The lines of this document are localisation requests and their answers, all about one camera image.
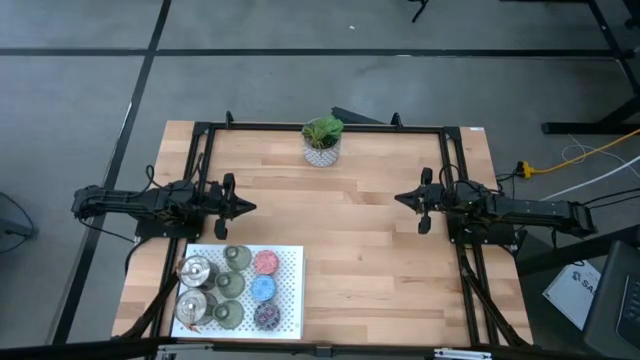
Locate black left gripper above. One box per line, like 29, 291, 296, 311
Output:
202, 172, 258, 241

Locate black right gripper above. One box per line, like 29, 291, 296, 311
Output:
393, 167, 452, 236

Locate green ribbed glass candle holder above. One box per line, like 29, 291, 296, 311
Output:
215, 271, 247, 300
213, 298, 246, 331
223, 243, 254, 272

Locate pink patterned round tin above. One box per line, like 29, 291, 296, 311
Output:
253, 249, 280, 276

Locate clear glass jar candle holder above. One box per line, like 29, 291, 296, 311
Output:
178, 253, 221, 292

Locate blue patterned round tin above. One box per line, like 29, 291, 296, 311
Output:
249, 274, 278, 303

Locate glass jar holder orange tag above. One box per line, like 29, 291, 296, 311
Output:
173, 289, 220, 335

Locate purple patterned round tin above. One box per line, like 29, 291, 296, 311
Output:
253, 302, 281, 331

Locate plant in triangle-patterned pot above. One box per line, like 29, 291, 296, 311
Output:
301, 113, 345, 169

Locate white perforated metal shelf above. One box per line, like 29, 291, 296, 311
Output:
170, 243, 305, 341

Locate black table beam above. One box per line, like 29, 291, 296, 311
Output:
514, 223, 640, 277

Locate white printed paper box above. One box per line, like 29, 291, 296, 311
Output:
542, 259, 602, 331

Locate black tripod leg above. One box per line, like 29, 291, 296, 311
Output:
407, 0, 432, 24

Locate black crossbar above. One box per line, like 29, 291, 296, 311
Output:
0, 335, 640, 360

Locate grey chair base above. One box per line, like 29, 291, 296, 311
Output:
0, 192, 39, 256

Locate black aluminium table frame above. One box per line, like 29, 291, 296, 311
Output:
112, 110, 534, 351

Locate yellow cable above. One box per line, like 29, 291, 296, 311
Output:
517, 128, 640, 179

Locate thin white cable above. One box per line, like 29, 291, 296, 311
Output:
560, 133, 640, 177

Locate black desk frame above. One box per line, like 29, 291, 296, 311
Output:
541, 0, 640, 136

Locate thick white cable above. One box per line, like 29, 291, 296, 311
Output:
539, 155, 640, 201

